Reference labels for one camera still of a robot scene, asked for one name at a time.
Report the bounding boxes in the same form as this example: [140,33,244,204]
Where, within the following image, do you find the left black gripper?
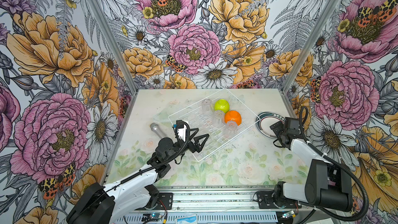
[167,127,210,162]

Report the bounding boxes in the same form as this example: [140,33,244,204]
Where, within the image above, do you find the pink wooden plate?
[256,112,285,138]

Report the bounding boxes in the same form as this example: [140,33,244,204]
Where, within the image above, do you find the clear glass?
[223,120,238,139]
[201,99,212,115]
[212,110,225,126]

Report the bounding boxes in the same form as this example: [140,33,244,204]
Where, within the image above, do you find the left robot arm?
[66,122,209,224]

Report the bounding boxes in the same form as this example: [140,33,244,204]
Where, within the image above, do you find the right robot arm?
[270,118,353,212]

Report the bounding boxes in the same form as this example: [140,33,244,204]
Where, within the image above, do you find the grey metal cylinder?
[150,123,168,139]

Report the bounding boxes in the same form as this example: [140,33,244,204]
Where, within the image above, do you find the orange bowl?
[224,110,242,126]

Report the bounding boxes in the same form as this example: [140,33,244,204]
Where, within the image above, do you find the lime green bowl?
[214,99,230,114]

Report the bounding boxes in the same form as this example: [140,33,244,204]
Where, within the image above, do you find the small circuit board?
[141,213,164,223]

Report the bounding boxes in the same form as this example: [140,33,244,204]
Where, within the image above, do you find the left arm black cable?
[68,120,191,212]

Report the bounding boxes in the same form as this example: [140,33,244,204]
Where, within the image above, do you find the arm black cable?
[298,105,370,222]
[68,120,191,212]

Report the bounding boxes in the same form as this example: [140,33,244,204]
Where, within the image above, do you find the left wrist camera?
[174,120,189,144]

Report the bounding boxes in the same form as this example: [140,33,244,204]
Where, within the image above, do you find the white wire dish rack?
[169,89,258,162]

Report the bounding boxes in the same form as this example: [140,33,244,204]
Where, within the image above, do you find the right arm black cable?
[298,105,370,222]

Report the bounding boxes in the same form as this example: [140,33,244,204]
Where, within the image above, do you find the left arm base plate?
[145,192,174,210]

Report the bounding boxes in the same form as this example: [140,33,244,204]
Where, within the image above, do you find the aluminium frame rail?
[81,185,349,224]

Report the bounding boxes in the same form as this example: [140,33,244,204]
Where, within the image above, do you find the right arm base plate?
[254,190,302,209]

